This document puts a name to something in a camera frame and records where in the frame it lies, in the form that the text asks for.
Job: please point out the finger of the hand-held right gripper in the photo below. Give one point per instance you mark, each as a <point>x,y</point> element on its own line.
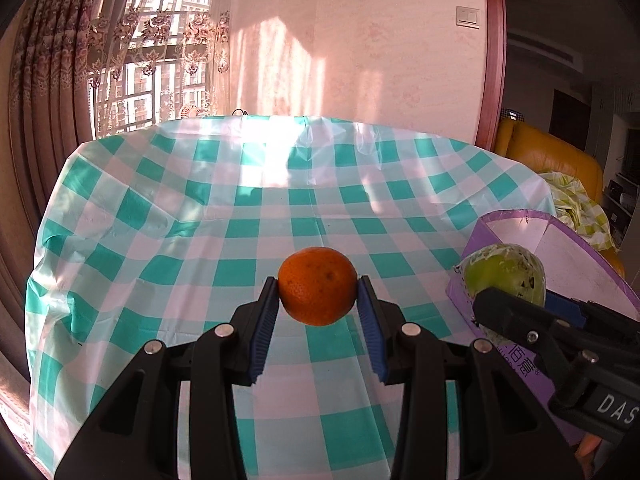
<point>565,309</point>
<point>515,312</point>

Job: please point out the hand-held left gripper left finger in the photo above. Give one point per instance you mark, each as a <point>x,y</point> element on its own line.
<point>262,332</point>

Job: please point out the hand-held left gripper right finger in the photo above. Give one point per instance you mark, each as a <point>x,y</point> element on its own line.
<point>370,332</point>

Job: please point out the plastic-wrapped green citrus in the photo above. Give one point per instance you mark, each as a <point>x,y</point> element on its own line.
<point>505,272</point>

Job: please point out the purple cardboard box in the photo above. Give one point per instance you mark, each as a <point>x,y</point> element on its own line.
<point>575,260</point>

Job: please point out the orange mandarin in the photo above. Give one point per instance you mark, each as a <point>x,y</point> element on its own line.
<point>317,285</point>

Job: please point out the person's right hand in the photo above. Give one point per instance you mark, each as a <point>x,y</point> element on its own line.
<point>586,455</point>

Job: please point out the green white checkered cloth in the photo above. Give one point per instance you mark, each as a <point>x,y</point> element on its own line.
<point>585,210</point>

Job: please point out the dark tv cabinet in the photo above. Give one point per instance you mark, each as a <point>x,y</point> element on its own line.
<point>620,200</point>

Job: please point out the teal checkered tablecloth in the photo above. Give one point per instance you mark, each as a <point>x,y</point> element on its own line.
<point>175,235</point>

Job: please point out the yellow leather sofa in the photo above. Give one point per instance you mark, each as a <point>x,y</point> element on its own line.
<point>550,155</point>

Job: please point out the dark wooden door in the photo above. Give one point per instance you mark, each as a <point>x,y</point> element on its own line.
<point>570,117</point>

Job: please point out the small box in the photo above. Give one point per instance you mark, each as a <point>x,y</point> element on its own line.
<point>513,113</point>

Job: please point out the small white fan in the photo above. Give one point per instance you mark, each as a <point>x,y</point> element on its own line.
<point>190,111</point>

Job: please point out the window with grille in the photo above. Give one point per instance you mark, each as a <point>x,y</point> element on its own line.
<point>145,82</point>

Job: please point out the floral lace curtain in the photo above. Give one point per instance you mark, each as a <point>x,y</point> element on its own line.
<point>200,35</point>

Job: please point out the brown pleated curtain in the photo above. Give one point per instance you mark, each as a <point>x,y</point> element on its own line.
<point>45,110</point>

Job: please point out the red wooden door frame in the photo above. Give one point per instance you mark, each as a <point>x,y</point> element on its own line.
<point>492,60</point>

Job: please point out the white light switch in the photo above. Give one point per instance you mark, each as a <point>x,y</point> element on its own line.
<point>468,16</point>

